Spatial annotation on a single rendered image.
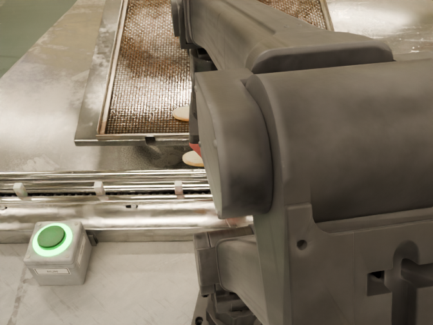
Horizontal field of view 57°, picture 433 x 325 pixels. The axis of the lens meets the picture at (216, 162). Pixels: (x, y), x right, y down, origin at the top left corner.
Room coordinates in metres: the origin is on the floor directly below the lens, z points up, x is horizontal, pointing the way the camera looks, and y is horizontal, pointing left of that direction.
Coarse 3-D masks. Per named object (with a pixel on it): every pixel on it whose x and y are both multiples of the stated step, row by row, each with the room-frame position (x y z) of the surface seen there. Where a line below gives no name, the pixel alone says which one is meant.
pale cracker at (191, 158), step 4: (188, 152) 0.48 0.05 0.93; (192, 152) 0.47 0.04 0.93; (184, 156) 0.47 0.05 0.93; (188, 156) 0.47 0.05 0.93; (192, 156) 0.46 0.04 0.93; (196, 156) 0.46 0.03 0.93; (184, 160) 0.46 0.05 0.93; (188, 160) 0.46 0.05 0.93; (192, 160) 0.46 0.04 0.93; (196, 160) 0.46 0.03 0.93; (200, 160) 0.46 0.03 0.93; (188, 164) 0.45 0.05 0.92; (192, 164) 0.45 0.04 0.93; (196, 164) 0.45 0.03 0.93; (200, 164) 0.45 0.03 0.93
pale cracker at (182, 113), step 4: (176, 108) 0.62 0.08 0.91; (180, 108) 0.62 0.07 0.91; (184, 108) 0.62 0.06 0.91; (188, 108) 0.62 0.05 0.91; (176, 112) 0.61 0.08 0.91; (180, 112) 0.61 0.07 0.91; (184, 112) 0.61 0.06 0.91; (188, 112) 0.61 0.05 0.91; (176, 116) 0.60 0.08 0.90; (180, 116) 0.60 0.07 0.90; (184, 116) 0.60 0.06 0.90; (188, 116) 0.60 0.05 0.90; (184, 120) 0.60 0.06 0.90; (188, 120) 0.60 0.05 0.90
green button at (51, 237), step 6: (48, 228) 0.34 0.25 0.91; (54, 228) 0.34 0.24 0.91; (60, 228) 0.34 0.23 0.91; (42, 234) 0.33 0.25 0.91; (48, 234) 0.33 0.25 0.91; (54, 234) 0.33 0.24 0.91; (60, 234) 0.33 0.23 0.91; (42, 240) 0.32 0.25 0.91; (48, 240) 0.32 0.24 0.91; (54, 240) 0.32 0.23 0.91; (60, 240) 0.32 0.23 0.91; (42, 246) 0.31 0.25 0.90; (48, 246) 0.31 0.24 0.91; (54, 246) 0.31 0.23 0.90
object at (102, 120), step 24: (264, 0) 0.99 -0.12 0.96; (288, 0) 0.99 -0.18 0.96; (120, 24) 0.89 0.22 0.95; (144, 24) 0.89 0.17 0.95; (312, 24) 0.89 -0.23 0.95; (144, 48) 0.81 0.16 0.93; (168, 48) 0.81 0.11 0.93; (144, 72) 0.73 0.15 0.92; (120, 96) 0.66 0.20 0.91; (144, 96) 0.66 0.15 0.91; (168, 96) 0.66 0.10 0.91; (120, 120) 0.60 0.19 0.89; (144, 120) 0.60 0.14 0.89
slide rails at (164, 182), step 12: (24, 180) 0.49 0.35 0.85; (36, 180) 0.49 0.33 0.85; (48, 180) 0.49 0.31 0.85; (60, 180) 0.49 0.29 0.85; (72, 180) 0.49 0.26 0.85; (84, 180) 0.49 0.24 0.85; (96, 180) 0.49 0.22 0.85; (108, 180) 0.49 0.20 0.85; (120, 180) 0.49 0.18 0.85; (132, 180) 0.49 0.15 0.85; (144, 180) 0.49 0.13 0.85; (156, 180) 0.49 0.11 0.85; (168, 180) 0.49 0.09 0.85; (180, 180) 0.49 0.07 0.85; (192, 180) 0.49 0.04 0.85; (204, 180) 0.49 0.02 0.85
